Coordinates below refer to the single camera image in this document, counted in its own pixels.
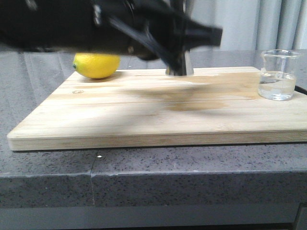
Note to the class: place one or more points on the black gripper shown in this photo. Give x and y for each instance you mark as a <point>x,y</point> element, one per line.
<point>152,33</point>

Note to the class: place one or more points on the wooden cutting board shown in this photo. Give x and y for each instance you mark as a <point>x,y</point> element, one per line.
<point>145,107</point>

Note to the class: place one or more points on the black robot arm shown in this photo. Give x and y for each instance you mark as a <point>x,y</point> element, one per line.
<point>95,26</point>

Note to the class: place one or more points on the clear glass beaker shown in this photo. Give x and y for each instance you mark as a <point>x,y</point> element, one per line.
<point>278,74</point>

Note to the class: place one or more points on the yellow lemon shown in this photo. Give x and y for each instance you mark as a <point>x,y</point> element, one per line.
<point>96,66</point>

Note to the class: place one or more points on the steel double jigger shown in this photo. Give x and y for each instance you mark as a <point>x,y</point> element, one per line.
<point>183,57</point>

